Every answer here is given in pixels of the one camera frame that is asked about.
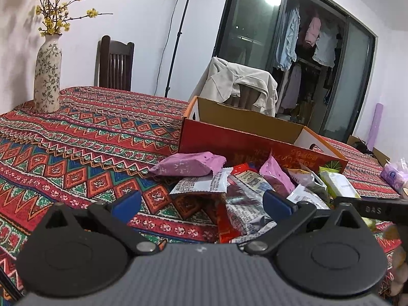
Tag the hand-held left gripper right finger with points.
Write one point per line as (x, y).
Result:
(277, 204)

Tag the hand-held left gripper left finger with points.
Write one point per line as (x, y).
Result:
(126, 205)

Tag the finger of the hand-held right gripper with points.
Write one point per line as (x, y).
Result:
(347, 204)

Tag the pile of assorted snack packets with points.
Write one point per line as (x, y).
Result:
(242, 204)

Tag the red and orange cardboard box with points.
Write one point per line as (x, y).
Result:
(223, 140)

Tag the person's right hand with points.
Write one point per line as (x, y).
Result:
(401, 267)

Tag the purple tissue pack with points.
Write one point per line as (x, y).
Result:
(395, 177)

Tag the brown cardboard floor box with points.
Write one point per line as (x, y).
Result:
(382, 157)

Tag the purple rolled mat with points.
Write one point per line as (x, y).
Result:
(376, 127)

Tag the dark wooden chair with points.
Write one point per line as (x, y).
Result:
(248, 97)
(105, 70)

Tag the lavender hanging garments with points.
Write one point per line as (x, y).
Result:
(291, 86)

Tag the beige jacket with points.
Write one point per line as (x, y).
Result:
(223, 83)

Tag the floral ceramic vase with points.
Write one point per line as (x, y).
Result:
(47, 76)

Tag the white hanging top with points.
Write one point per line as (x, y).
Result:
(326, 47)

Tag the light blue hanging shirt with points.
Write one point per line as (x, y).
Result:
(288, 38)

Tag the pink hanging garment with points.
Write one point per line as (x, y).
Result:
(312, 32)

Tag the studio light on stand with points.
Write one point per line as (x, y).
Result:
(180, 35)

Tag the wardrobe with hanging clothes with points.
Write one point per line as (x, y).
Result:
(251, 22)

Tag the yellow flower branches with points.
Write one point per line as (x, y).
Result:
(50, 22)

